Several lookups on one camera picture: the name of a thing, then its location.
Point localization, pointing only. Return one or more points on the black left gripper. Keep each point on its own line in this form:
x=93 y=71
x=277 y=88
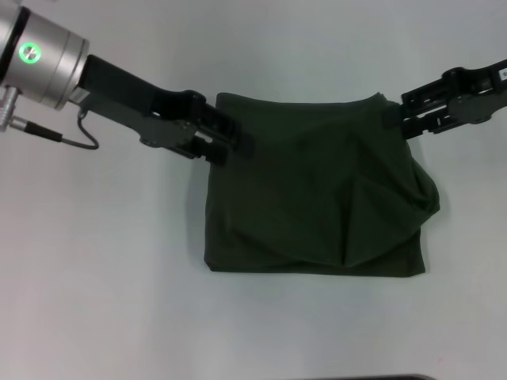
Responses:
x=134 y=103

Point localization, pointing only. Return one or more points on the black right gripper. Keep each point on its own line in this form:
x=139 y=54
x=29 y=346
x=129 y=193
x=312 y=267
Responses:
x=475 y=99

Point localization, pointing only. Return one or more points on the dark green FREE t-shirt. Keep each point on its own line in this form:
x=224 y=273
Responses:
x=317 y=190

